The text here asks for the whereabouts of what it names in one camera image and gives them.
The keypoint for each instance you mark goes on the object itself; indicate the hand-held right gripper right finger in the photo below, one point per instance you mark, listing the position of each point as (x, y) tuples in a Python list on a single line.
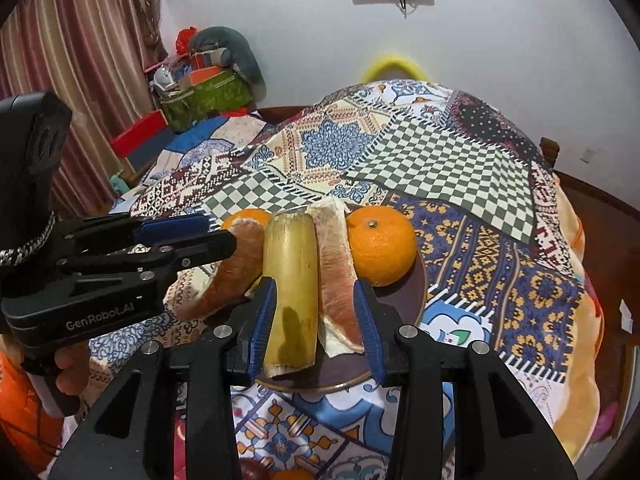
[(367, 325)]

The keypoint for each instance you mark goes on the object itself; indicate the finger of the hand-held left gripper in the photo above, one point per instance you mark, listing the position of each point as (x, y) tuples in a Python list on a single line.
[(170, 225), (200, 250)]

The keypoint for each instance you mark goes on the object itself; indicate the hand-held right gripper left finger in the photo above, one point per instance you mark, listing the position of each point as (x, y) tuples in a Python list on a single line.
[(262, 330)]

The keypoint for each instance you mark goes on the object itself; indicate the peeled pink pomelo segment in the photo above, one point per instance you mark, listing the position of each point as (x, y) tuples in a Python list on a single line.
[(235, 270)]

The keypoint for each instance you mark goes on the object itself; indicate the purple ceramic plate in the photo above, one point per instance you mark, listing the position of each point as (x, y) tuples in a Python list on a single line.
[(340, 372)]

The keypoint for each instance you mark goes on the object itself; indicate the pomelo segment with white pith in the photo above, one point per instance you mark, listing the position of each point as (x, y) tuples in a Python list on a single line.
[(335, 280)]

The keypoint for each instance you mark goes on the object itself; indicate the medium orange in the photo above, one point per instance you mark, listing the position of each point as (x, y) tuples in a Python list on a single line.
[(250, 217)]

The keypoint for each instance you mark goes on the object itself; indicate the yellow sugarcane piece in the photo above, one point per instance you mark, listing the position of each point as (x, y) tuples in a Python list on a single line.
[(290, 270)]

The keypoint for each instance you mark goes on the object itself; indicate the large orange with sticker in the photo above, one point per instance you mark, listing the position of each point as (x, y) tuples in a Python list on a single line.
[(382, 245)]

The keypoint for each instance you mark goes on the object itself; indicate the person's left hand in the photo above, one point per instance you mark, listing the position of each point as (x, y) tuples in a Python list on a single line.
[(72, 370)]

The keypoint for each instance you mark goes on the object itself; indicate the teal cloth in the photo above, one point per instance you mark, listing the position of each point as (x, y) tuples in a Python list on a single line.
[(121, 185)]

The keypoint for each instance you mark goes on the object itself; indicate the red box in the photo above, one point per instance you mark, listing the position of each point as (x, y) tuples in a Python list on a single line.
[(140, 135)]

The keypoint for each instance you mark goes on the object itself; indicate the green storage bag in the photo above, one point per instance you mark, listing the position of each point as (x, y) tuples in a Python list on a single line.
[(210, 102)]

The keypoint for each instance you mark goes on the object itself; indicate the small tangerine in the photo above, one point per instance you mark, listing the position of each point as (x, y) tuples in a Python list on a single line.
[(295, 475)]

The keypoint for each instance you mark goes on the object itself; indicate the orange box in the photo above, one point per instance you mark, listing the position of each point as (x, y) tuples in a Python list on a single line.
[(200, 77)]

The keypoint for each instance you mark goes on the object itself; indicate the patchwork printed blanket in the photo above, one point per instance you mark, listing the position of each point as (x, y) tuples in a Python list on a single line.
[(450, 185)]

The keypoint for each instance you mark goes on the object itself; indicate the red plastic bag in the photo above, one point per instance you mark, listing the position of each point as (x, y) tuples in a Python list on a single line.
[(185, 40)]

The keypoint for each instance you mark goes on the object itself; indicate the striped red curtain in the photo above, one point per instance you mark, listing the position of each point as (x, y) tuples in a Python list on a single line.
[(75, 50)]

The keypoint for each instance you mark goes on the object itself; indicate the orange quilt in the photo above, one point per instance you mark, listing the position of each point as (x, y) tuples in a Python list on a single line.
[(575, 385)]

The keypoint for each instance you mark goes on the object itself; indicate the yellow fuzzy hoop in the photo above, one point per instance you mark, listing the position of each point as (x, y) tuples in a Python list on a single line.
[(395, 62)]

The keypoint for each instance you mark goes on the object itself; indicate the wooden bed frame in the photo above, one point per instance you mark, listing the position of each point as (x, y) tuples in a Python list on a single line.
[(549, 152)]

